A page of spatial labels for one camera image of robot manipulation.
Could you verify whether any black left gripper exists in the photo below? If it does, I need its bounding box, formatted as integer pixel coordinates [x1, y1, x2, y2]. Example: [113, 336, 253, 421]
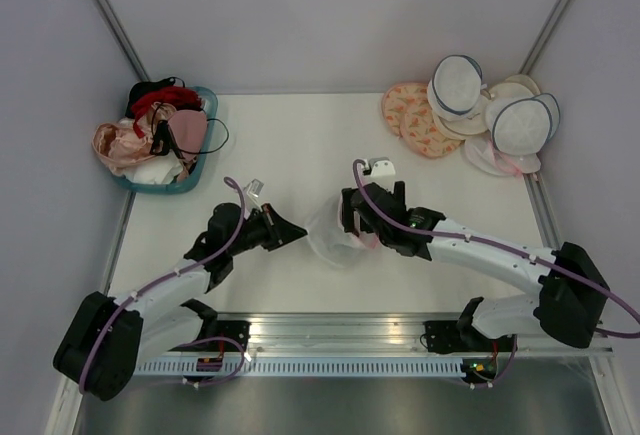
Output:
[228, 203, 307, 257]

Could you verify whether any white mesh bag pink zipper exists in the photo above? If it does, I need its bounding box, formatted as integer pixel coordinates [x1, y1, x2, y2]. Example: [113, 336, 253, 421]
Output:
[304, 195, 380, 269]

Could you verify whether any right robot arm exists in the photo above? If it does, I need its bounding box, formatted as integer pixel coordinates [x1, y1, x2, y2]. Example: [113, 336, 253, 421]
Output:
[340, 182, 609, 350]

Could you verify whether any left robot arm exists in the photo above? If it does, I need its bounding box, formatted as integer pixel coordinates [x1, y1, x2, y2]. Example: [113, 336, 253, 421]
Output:
[52, 203, 308, 401]

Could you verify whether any floral peach laundry bag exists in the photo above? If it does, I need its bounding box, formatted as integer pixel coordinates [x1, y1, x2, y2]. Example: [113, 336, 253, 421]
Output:
[381, 82, 431, 136]

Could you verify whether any white bra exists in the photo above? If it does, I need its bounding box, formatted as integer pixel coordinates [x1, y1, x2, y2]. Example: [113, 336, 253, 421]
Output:
[123, 156, 183, 185]

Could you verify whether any dusty pink bra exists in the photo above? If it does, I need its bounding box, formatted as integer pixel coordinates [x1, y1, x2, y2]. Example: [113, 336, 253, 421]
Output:
[168, 110, 208, 157]

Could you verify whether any flat white bag pink trim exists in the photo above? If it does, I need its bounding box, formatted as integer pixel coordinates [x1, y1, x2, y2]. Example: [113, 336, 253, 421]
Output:
[463, 133, 541, 177]

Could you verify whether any red lace bra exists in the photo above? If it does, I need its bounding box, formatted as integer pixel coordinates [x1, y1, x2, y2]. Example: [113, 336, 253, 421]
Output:
[131, 86, 202, 119]

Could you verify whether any white mesh bag blue trim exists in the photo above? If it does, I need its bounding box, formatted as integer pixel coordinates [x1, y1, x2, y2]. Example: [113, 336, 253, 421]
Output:
[428, 54, 483, 121]

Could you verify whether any peach satin bra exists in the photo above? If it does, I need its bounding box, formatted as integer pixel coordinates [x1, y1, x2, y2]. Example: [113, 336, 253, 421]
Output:
[91, 122, 154, 176]

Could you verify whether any large white bag blue trim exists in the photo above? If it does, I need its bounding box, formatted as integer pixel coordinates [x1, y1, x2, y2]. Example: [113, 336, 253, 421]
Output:
[484, 93, 561, 156]

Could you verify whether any black bra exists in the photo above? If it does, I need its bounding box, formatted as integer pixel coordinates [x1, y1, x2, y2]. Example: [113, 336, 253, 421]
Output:
[124, 75, 230, 157]

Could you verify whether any cream laundry bag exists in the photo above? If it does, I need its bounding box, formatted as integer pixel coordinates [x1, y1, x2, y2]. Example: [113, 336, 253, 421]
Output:
[427, 75, 539, 140]

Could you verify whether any teal plastic basket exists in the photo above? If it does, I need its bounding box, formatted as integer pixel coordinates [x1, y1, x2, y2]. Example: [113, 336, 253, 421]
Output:
[92, 78, 218, 195]

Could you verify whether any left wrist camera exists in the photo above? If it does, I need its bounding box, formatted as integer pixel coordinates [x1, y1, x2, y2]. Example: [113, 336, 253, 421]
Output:
[244, 179, 264, 199]

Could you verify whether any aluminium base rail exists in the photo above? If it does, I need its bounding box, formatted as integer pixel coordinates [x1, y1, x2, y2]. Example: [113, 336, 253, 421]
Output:
[74, 310, 615, 356]

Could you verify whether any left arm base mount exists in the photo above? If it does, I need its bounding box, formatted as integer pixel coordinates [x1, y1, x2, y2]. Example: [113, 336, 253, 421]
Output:
[171, 320, 251, 353]

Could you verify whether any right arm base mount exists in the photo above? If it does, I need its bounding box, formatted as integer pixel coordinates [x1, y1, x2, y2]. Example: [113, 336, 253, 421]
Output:
[423, 320, 484, 355]

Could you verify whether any white slotted cable duct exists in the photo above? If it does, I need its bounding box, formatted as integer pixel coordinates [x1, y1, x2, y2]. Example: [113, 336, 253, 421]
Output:
[135, 356, 464, 378]

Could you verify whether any aluminium side rail right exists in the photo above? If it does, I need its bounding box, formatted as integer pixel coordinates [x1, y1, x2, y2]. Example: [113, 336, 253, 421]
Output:
[524, 174, 563, 249]

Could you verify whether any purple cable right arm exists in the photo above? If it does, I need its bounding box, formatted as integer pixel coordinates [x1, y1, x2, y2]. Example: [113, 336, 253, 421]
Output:
[352, 158, 640, 391]

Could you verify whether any aluminium frame post left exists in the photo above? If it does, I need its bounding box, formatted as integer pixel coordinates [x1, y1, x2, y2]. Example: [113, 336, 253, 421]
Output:
[92, 0, 150, 81]

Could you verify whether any aluminium frame post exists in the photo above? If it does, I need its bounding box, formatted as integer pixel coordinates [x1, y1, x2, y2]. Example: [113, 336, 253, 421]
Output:
[519, 0, 574, 75]
[92, 0, 150, 81]

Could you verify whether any aluminium frame post right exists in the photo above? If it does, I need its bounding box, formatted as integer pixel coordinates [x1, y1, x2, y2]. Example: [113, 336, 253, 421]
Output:
[519, 0, 574, 75]

